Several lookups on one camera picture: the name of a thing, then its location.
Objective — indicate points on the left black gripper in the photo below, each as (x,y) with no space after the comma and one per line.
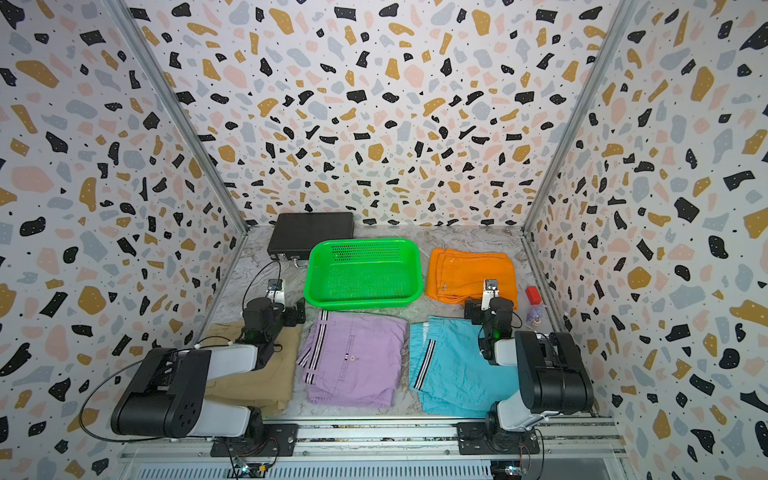
(288,314)

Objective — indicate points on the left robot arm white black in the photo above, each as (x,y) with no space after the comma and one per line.
(166,396)

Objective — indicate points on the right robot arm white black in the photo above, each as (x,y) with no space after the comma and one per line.
(552,379)

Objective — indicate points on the left aluminium corner post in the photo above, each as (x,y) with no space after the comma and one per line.
(120,14)

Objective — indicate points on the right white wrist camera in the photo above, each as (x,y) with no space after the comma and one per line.
(490,291)

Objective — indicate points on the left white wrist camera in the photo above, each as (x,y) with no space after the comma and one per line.
(275,291)

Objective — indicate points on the right aluminium corner post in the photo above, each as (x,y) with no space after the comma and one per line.
(617,27)

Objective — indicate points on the orange pants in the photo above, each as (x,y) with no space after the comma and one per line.
(455,276)

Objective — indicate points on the teal pants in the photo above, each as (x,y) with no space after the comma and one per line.
(449,374)

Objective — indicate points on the green plastic basket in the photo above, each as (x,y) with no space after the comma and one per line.
(359,274)

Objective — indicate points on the purple pants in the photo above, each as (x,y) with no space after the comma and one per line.
(352,359)

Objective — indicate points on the black hard case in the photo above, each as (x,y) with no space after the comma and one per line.
(296,234)

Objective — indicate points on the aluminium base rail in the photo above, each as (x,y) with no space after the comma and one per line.
(576,447)

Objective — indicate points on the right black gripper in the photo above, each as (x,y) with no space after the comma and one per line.
(475,308)

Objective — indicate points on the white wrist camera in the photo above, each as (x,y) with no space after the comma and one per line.
(275,291)
(490,291)

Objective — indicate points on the aluminium corner post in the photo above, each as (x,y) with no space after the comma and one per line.
(617,27)
(120,14)

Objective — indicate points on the beige pants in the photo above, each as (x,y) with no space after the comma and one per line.
(269,389)

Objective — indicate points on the red cap small bottle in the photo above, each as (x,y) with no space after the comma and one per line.
(537,311)

